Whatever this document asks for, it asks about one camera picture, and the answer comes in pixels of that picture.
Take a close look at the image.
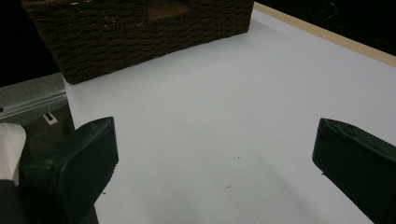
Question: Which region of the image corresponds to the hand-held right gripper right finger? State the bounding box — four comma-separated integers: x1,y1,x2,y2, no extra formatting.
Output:
311,118,396,224

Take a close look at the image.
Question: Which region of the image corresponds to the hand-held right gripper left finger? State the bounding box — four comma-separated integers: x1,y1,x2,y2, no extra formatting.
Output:
18,117,120,224

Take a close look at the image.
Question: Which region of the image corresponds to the dark brown woven basket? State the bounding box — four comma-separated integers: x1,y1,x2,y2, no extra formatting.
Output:
21,0,255,86

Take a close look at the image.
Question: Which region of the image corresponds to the small white label sticker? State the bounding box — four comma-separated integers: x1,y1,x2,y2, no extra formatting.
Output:
42,112,59,126

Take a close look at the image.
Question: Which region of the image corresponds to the white fabric object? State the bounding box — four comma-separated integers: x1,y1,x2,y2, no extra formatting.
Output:
0,122,27,185

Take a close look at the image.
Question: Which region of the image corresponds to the metal floor rail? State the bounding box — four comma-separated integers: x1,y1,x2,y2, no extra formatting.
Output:
0,91,68,121

